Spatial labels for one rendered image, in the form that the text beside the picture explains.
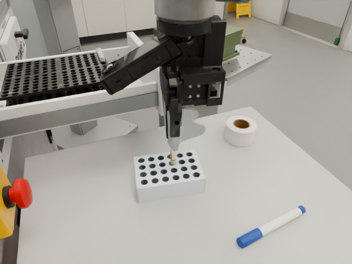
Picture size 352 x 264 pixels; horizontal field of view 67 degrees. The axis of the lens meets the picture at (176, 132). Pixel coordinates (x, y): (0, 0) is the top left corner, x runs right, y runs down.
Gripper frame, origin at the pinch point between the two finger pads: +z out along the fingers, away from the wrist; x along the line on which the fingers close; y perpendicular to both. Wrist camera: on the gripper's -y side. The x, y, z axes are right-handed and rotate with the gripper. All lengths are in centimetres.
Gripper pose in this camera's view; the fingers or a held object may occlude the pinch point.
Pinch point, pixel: (169, 142)
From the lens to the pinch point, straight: 45.6
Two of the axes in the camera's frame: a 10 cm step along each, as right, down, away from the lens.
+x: -1.9, -5.9, 7.9
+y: 9.8, -1.1, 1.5
